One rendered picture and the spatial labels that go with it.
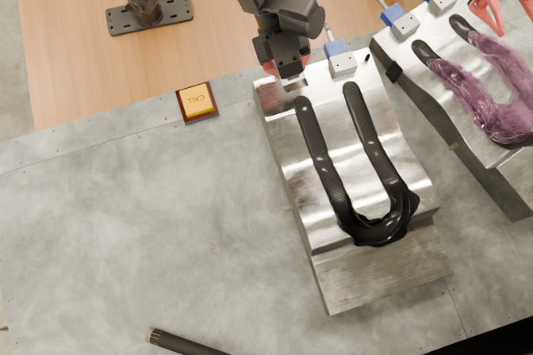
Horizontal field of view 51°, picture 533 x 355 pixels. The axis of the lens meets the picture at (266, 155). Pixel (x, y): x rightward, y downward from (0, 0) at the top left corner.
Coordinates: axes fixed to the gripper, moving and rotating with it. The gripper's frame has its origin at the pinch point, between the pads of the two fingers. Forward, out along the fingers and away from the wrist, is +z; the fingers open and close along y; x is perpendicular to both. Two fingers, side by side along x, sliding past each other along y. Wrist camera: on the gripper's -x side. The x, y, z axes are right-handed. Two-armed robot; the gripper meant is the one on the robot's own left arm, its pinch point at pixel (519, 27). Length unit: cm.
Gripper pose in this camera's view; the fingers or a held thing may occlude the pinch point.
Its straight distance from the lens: 98.4
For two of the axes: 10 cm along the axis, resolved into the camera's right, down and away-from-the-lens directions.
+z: 2.3, 9.5, -2.2
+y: 9.7, -2.2, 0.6
